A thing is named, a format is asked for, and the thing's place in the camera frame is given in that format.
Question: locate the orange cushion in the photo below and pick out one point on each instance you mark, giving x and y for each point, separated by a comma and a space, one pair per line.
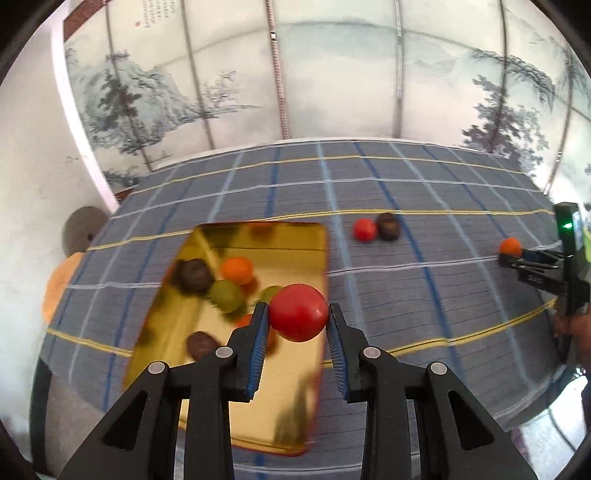
57, 290

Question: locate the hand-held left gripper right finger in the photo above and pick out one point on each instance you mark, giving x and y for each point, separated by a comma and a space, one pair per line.
337, 360

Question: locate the person's right hand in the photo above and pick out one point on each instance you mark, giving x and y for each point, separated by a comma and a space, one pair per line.
562, 325

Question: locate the orange tangerine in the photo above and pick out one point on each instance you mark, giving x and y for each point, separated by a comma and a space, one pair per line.
244, 319
238, 270
511, 246

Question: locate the blue plaid tablecloth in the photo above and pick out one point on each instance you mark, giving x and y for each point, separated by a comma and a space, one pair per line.
415, 300

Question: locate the red tomato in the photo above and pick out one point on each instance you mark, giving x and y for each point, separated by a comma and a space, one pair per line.
364, 229
298, 311

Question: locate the dark brown round fruit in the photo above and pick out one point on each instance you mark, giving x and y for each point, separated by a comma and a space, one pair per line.
388, 226
201, 344
191, 274

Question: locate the landscape mural wall panels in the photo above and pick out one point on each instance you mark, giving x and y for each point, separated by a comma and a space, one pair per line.
346, 69

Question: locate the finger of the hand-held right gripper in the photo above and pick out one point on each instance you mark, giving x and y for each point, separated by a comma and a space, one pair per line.
531, 264
542, 254

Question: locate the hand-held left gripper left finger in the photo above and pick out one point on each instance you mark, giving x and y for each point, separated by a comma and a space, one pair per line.
258, 350

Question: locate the red and gold tray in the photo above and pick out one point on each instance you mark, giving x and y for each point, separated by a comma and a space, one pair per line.
286, 392

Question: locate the grey round cushion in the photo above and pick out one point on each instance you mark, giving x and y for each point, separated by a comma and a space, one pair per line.
81, 228

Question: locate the green round fruit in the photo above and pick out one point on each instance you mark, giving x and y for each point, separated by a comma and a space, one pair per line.
270, 293
226, 295

